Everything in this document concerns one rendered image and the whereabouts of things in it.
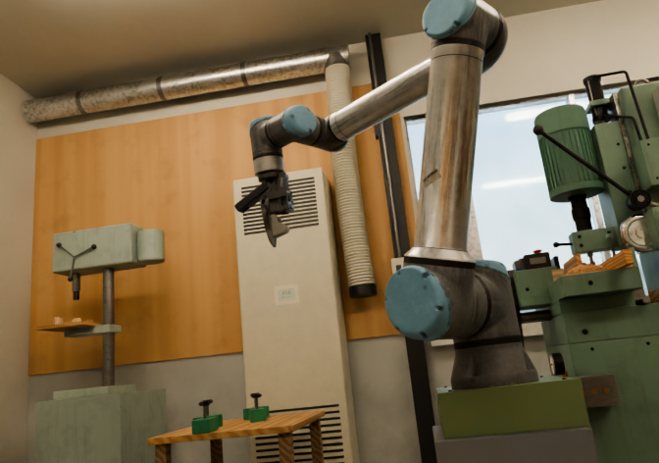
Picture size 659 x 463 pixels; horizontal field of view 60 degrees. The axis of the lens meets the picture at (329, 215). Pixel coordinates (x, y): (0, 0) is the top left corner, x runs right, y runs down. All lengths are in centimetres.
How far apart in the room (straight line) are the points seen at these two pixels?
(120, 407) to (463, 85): 228
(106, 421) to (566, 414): 223
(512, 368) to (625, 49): 288
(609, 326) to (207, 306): 232
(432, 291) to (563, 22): 299
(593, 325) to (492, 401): 66
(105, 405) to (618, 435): 218
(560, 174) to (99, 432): 230
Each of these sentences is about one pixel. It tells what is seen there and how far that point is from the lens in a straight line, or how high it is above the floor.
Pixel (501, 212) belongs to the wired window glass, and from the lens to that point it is 348.
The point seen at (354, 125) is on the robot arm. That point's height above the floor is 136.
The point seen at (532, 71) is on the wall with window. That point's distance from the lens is 375.
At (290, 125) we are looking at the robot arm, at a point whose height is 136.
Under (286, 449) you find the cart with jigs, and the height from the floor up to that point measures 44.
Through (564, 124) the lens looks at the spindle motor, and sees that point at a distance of 213.
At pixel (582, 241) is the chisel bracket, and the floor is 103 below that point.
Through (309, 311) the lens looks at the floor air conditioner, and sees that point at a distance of 304.
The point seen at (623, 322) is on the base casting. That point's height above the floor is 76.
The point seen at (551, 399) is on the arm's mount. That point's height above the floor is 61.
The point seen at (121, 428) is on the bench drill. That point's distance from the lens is 300.
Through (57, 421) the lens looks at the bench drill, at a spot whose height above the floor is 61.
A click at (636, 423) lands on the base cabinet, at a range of 188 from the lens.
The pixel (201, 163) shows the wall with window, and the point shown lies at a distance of 372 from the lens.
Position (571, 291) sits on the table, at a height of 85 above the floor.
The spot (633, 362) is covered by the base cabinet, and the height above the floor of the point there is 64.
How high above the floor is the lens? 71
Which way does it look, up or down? 15 degrees up
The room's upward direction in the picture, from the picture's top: 6 degrees counter-clockwise
